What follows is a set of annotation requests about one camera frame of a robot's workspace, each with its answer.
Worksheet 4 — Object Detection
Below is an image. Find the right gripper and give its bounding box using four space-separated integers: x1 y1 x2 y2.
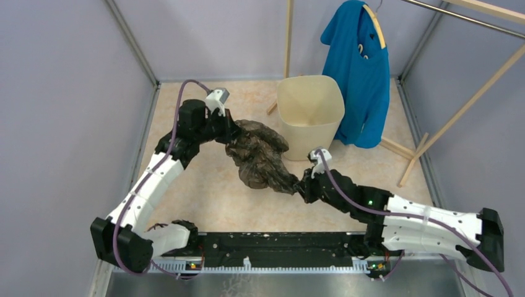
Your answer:
293 165 350 213

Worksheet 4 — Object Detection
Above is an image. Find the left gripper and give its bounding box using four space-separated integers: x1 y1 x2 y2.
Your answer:
196 107 245 144

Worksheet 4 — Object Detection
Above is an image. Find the dark translucent trash bag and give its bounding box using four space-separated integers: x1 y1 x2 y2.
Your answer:
225 119 299 195

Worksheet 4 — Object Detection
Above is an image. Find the cream plastic trash bin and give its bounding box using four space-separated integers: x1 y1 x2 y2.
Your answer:
277 75 345 161

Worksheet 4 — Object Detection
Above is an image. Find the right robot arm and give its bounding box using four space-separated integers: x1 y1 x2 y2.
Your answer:
293 169 505 272

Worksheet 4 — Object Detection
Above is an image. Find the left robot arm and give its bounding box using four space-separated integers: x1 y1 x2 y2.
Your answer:
90 99 240 274

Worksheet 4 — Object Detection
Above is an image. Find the blue t-shirt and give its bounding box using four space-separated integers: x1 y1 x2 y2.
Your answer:
320 1 390 149

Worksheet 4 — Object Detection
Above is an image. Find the wooden clothes hanger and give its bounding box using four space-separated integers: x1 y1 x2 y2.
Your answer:
363 4 386 49

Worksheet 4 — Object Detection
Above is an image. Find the wooden clothes rack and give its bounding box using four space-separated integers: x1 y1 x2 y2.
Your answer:
265 0 525 189

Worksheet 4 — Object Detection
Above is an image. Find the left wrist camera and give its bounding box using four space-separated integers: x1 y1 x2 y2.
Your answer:
204 88 230 117

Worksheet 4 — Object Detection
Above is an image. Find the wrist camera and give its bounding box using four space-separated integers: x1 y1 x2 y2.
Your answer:
308 147 332 179
204 88 230 117

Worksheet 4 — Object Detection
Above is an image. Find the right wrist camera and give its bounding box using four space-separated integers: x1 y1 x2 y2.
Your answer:
308 147 332 179

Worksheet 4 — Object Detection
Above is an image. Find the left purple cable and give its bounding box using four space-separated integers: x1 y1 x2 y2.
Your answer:
112 79 212 281

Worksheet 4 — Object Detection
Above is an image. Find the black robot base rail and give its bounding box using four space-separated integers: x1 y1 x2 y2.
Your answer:
164 232 384 269

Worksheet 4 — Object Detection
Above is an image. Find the white comb cable tray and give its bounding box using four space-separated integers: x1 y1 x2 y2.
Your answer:
149 258 370 274

